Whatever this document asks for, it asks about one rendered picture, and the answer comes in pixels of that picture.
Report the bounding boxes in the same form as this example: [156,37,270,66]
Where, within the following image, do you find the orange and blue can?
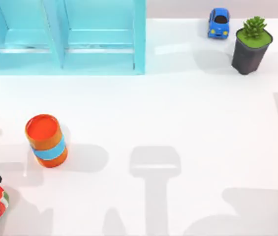
[25,114,68,169]

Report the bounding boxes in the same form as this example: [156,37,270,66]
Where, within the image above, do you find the light blue rack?
[0,0,146,75]

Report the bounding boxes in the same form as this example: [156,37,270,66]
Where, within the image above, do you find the blue toy car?
[208,7,231,39]

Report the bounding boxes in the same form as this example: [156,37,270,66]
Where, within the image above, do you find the dark grey plant pot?
[231,16,274,75]

